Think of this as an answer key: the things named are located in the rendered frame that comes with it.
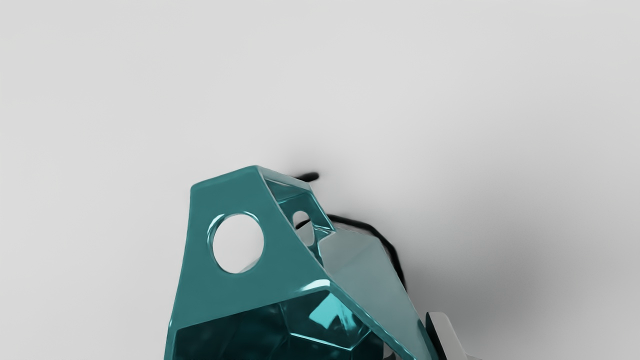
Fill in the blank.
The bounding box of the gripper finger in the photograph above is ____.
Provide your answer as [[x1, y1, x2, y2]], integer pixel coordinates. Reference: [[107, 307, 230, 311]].
[[425, 312, 482, 360]]

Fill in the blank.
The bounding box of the teal faceted mug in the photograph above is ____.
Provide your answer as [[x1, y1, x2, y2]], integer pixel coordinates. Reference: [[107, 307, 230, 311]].
[[163, 165, 442, 360]]

